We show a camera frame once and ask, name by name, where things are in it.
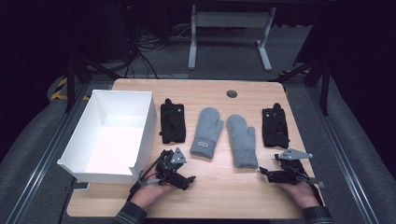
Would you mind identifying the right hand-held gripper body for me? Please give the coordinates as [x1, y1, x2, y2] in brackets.
[266, 148, 314, 185]

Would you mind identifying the black gripper dock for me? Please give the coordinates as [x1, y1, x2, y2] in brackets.
[262, 102, 290, 149]
[159, 98, 187, 145]

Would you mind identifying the black metal stand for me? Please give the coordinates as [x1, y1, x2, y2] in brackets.
[64, 54, 121, 114]
[269, 55, 332, 117]

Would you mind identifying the plain grey mitten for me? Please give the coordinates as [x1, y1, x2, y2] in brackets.
[226, 114, 260, 170]

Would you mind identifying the left hand-held gripper cable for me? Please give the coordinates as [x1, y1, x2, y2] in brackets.
[126, 153, 166, 202]

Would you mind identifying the grey mitten with label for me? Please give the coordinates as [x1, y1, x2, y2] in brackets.
[189, 106, 225, 160]

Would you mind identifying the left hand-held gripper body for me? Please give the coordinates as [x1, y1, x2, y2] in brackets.
[155, 147, 190, 191]

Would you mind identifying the yellow black hazard tape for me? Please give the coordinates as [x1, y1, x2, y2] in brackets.
[49, 77, 92, 102]

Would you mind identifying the hand-held gripper cable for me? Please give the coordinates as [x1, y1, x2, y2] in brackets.
[126, 153, 166, 202]
[288, 164, 324, 207]

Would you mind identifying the person's left hand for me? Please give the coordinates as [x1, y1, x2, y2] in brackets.
[130, 181, 176, 209]

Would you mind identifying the grey table edge bracket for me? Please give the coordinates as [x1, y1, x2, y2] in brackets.
[309, 177, 326, 189]

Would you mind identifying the tangle of black floor cables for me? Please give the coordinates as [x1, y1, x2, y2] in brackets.
[122, 4, 194, 79]

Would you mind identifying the aluminium floor rail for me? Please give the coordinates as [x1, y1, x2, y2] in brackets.
[4, 83, 92, 224]
[306, 87, 380, 224]

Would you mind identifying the white metal desk frame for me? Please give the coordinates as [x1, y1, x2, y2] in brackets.
[187, 4, 277, 73]

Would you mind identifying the person's right hand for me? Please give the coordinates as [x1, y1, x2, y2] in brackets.
[277, 181, 321, 209]

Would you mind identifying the right hand-held gripper cable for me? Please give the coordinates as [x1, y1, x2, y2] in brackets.
[288, 164, 324, 207]

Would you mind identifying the white box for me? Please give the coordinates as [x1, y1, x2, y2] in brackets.
[57, 89, 158, 186]

